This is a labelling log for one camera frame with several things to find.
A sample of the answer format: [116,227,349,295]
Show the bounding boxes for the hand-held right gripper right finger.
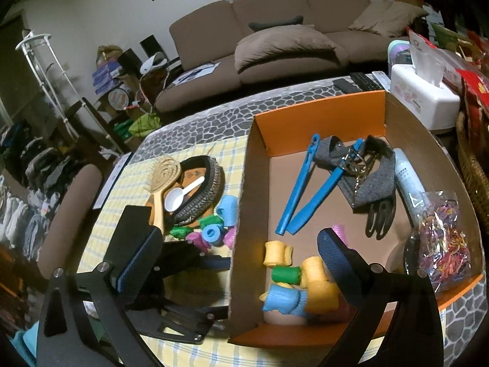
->
[316,228,446,367]

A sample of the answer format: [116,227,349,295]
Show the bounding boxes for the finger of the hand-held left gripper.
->
[160,245,232,280]
[110,205,156,264]

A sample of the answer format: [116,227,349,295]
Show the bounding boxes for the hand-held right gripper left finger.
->
[36,226,165,367]

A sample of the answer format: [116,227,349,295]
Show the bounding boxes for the pile of colourful hair rollers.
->
[260,225,346,316]
[170,195,241,253]

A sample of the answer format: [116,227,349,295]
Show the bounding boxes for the blue plastic tongs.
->
[286,138,365,235]

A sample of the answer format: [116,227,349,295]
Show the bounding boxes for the blue plastic stick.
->
[275,134,322,236]

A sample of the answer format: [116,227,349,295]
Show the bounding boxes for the metal key ring with chain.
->
[338,152,380,209]

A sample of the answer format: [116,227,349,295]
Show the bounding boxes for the orange cardboard box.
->
[228,90,483,348]

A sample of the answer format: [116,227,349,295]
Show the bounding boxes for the stone-pattern covered desktop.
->
[132,80,480,367]

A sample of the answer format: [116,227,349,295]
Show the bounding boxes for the white plastic scoop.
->
[164,177,205,213]

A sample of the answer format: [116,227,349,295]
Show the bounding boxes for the yellow checked tablecloth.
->
[76,135,449,367]

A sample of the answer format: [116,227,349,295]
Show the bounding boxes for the black hair claw clip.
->
[364,195,397,240]

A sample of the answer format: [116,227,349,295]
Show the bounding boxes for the beige wooden hairbrush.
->
[142,155,182,235]

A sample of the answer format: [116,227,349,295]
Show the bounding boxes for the brown padded chair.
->
[38,164,105,280]

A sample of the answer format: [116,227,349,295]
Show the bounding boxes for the coiled dark textured belt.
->
[170,155,226,225]

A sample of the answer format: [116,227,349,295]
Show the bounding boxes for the grey felt cloth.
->
[314,135,397,210]

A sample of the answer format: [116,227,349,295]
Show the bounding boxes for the green bag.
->
[114,112,162,141]

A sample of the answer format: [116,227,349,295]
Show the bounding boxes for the hanging clothes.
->
[0,120,67,261]

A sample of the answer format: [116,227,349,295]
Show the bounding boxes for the bag of colourful rubber bands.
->
[404,189,474,298]

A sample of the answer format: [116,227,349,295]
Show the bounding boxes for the white tube bottle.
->
[393,148,430,228]

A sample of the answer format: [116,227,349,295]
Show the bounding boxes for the stack of blue boxes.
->
[92,59,123,95]

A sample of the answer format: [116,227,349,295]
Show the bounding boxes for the black box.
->
[118,48,145,79]

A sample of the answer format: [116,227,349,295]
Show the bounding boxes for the wicker basket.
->
[455,111,489,235]

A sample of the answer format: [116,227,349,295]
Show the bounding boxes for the white headset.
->
[139,54,167,74]

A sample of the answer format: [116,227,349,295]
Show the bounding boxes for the papers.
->
[174,62,219,85]

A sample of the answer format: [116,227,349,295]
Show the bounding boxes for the black panel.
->
[139,34,166,62]

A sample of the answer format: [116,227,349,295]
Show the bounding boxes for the white tissue box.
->
[390,48,461,132]

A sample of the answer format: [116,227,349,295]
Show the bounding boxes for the black keypad remote control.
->
[349,72,384,91]

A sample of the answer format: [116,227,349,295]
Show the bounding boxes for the white metal rack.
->
[15,32,115,161]

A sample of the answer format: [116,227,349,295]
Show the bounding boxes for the brown sofa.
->
[154,0,430,114]

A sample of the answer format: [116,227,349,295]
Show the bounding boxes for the pastel round container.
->
[387,40,412,66]

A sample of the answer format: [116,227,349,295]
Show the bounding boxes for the large brown cushion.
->
[234,25,341,75]

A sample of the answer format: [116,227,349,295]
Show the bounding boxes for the red packets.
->
[445,67,489,123]

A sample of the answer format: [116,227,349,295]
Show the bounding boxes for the clear red-print plastic bag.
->
[406,26,465,85]

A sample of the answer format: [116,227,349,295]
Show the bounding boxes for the beige cushion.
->
[347,0,429,38]

